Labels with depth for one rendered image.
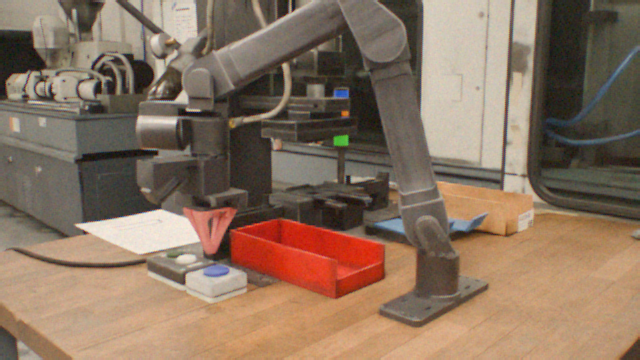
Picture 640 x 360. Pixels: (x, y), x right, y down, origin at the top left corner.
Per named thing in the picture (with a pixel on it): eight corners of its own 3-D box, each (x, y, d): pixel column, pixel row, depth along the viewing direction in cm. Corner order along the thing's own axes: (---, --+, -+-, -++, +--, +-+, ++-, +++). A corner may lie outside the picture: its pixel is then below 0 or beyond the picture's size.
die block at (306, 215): (299, 244, 112) (298, 207, 110) (265, 235, 118) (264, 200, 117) (363, 225, 126) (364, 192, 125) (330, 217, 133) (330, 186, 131)
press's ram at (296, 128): (300, 156, 107) (298, -8, 102) (217, 145, 125) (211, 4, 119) (360, 148, 120) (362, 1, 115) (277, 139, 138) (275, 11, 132)
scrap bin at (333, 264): (335, 299, 84) (335, 261, 83) (230, 262, 101) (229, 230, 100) (384, 278, 93) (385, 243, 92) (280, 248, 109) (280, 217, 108)
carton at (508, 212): (506, 241, 117) (508, 204, 115) (405, 220, 133) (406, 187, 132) (532, 229, 126) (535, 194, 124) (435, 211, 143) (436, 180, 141)
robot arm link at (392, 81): (409, 253, 80) (353, 20, 75) (408, 239, 86) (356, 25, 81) (453, 244, 79) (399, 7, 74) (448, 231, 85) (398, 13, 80)
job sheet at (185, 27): (172, 72, 278) (168, 1, 272) (174, 72, 279) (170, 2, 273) (200, 72, 260) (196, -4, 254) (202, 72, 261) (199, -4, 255)
